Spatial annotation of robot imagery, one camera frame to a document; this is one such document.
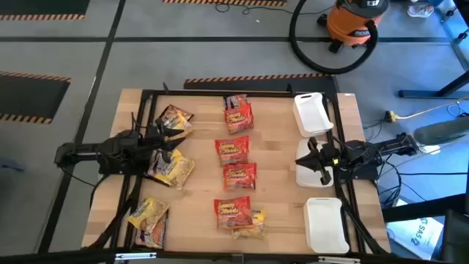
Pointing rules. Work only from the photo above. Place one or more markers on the grey rolling stand base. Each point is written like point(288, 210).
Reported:
point(454, 36)

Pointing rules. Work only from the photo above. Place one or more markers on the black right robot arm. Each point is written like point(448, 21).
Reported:
point(384, 146)

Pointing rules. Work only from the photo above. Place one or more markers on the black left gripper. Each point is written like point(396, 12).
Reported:
point(152, 141)

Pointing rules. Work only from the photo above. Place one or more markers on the person's leg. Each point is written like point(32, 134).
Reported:
point(441, 130)

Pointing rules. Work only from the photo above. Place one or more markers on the orange shop vacuum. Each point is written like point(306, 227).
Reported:
point(292, 36)
point(351, 22)

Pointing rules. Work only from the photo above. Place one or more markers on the black fire noodle pack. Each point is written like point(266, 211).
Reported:
point(234, 99)
point(175, 113)
point(153, 237)
point(156, 165)

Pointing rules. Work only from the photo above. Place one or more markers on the silver metal bracket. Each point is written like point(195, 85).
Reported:
point(135, 256)
point(339, 260)

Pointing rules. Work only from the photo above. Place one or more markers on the black chair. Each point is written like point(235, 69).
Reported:
point(456, 238)

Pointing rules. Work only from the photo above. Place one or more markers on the black desk leg frame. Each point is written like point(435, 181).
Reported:
point(432, 93)

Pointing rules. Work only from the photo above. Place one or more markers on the black floor beam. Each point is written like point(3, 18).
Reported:
point(421, 210)

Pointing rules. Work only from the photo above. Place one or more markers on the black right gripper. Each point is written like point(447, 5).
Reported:
point(329, 157)

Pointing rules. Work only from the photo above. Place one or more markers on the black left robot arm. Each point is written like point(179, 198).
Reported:
point(88, 150)

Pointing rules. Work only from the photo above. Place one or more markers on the white plastic bin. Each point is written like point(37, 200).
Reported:
point(306, 179)
point(311, 114)
point(325, 225)

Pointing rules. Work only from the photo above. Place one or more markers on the red Saucy Noods noodle pack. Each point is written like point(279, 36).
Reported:
point(240, 176)
point(232, 149)
point(233, 212)
point(239, 119)

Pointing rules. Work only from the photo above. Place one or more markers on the white paper bag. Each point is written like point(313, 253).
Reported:
point(414, 234)

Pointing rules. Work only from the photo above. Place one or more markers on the black aluminium table frame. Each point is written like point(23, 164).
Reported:
point(201, 93)

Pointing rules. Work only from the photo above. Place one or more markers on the black hazard-striped floor mat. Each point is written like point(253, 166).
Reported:
point(29, 97)
point(220, 2)
point(238, 85)
point(36, 7)

